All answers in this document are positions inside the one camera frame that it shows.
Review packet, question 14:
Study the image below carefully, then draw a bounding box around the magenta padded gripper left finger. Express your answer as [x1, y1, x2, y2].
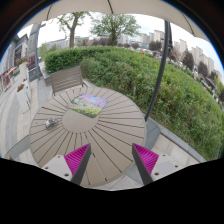
[42, 143, 91, 185]

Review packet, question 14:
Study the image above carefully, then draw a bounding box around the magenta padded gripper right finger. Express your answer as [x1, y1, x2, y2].
[132, 143, 183, 185]

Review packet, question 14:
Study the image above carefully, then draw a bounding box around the small grey computer mouse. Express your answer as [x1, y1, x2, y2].
[45, 118, 58, 129]

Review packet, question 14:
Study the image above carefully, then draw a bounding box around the colourful floral mouse pad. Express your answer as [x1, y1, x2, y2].
[68, 93, 108, 118]

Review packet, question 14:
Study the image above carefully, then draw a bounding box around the round slatted wooden table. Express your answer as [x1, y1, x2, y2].
[29, 87, 146, 187]

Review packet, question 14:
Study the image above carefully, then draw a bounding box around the trimmed green hedge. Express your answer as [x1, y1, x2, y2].
[44, 47, 224, 160]

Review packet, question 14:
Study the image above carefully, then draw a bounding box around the white flower planter box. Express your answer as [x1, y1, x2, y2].
[16, 80, 31, 113]

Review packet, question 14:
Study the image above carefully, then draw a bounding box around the slatted wooden chair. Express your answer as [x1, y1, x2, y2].
[50, 66, 85, 94]

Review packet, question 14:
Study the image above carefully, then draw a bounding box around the dark curved umbrella pole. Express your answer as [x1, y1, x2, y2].
[144, 21, 172, 121]

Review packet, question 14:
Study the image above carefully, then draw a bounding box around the right tree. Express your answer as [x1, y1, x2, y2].
[90, 14, 141, 46]

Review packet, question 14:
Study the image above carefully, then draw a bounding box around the tree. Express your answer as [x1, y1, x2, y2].
[90, 14, 141, 46]
[57, 12, 90, 48]

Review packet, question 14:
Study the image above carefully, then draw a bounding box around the left tree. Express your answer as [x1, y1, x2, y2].
[57, 12, 90, 48]

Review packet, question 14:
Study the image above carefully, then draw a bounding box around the beige patio umbrella canopy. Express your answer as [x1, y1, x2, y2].
[24, 0, 208, 41]

